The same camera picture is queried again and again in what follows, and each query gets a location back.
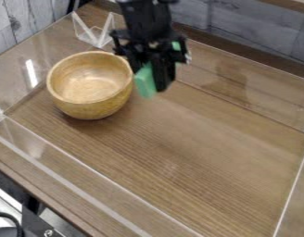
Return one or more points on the black metal bracket with bolt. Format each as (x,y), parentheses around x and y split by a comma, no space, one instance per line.
(36,227)

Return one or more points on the clear acrylic corner bracket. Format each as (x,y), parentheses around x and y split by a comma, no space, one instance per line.
(95,36)

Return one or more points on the green rectangular block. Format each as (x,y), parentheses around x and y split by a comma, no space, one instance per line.
(172,50)

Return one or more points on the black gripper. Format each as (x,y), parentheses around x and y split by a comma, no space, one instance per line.
(148,28)

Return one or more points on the round wooden bowl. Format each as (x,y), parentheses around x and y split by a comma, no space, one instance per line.
(89,84)

